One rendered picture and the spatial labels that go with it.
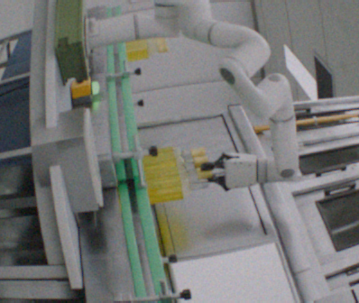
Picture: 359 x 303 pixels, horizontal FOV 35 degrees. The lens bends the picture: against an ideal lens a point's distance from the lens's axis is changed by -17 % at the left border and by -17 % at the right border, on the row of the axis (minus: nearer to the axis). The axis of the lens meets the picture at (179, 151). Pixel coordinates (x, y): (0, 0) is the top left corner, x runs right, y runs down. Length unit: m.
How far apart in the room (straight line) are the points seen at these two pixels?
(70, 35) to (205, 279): 0.79
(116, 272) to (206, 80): 6.91
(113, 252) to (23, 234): 0.59
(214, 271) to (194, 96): 6.70
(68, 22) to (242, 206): 0.83
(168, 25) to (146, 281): 0.76
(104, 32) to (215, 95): 6.64
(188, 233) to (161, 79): 6.36
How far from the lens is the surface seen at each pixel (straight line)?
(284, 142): 1.84
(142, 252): 1.66
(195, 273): 1.82
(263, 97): 1.70
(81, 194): 1.69
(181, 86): 8.36
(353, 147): 2.48
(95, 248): 1.67
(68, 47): 1.78
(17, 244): 2.10
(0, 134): 2.23
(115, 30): 1.88
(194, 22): 1.80
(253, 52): 1.73
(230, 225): 2.00
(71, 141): 1.61
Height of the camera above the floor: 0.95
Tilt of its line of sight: 4 degrees up
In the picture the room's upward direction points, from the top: 81 degrees clockwise
